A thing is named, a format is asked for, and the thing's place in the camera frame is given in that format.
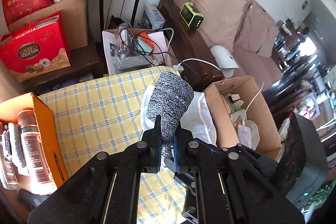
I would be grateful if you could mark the glass jar left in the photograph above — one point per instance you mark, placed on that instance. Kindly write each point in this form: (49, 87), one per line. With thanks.
(8, 177)

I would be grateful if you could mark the red ferrero gift bag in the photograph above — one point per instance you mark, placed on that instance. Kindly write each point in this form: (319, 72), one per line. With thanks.
(36, 49)

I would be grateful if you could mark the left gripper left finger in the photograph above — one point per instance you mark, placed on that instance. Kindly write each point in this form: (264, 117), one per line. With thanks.
(106, 188)

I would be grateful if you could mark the snickers bar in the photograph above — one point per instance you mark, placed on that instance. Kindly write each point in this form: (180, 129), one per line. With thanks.
(6, 143)

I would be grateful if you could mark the large brown cardboard box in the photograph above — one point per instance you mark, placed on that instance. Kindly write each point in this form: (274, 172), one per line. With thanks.
(74, 15)

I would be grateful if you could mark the grey rolled sock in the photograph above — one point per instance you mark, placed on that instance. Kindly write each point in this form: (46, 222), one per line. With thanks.
(18, 157)

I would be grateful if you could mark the white rounded device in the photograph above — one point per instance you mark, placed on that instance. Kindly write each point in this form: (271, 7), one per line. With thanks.
(225, 60)

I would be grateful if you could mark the box of cables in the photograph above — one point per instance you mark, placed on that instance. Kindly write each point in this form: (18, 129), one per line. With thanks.
(129, 49)

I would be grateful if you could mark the glass jar right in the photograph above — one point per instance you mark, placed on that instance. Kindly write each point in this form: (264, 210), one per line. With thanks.
(32, 147)

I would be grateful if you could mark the beige sofa cushion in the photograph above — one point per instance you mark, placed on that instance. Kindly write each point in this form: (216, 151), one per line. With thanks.
(222, 19)
(257, 31)

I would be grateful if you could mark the green yellow portable device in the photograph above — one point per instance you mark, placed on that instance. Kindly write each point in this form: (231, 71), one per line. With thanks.
(191, 16)

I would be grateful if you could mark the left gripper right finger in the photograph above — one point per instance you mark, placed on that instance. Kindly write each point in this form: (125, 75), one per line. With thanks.
(228, 185)

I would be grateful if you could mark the glass jar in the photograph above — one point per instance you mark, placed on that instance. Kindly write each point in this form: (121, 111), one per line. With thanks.
(32, 147)
(8, 177)

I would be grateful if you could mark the grey knit headband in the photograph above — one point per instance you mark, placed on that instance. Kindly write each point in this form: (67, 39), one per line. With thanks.
(170, 100)

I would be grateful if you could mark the orange cardboard box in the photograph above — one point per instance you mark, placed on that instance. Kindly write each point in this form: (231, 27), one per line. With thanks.
(46, 125)

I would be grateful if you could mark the black box device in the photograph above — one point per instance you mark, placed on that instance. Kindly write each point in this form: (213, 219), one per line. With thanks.
(303, 166)

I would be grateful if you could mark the white mesh garment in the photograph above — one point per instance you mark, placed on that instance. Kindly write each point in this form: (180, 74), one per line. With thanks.
(197, 119)

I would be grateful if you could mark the small white blue box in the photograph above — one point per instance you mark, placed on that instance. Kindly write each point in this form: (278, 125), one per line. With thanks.
(152, 19)

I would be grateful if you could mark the yellow plaid cloth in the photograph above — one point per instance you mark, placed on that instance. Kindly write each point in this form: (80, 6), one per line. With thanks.
(104, 115)

